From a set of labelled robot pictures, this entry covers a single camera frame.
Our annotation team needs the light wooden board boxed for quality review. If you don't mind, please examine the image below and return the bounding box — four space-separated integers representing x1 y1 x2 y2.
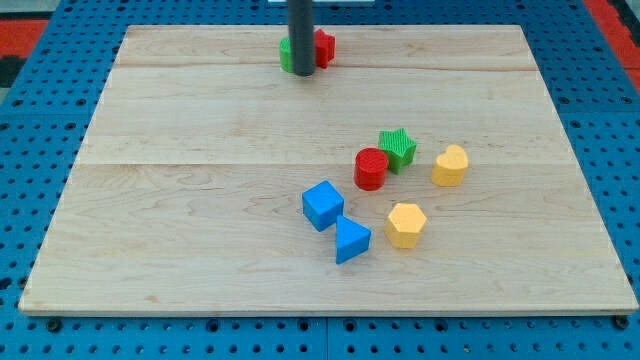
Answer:
19 25 638 317

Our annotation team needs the green star block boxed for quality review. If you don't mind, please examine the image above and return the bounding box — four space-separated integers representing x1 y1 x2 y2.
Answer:
378 128 417 175

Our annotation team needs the blue triangle block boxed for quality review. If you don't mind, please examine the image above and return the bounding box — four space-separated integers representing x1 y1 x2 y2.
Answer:
335 215 371 264

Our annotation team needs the yellow hexagon block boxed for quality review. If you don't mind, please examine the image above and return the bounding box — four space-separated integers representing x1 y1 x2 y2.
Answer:
385 203 427 249

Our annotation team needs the blue cube block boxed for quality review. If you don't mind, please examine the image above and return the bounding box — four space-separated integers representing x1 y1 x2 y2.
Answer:
301 180 344 232

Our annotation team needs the green circle block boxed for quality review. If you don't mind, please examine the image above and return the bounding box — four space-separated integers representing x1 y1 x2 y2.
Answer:
279 37 293 73

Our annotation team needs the yellow heart block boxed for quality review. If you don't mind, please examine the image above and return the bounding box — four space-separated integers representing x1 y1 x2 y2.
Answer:
431 144 469 187

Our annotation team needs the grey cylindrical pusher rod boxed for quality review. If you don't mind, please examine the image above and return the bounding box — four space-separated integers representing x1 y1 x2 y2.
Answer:
286 0 316 77

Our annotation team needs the red star block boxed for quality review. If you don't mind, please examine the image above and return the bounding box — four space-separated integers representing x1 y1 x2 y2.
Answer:
314 29 336 69

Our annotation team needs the red cylinder block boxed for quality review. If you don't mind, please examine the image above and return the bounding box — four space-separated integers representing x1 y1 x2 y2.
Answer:
353 148 389 191

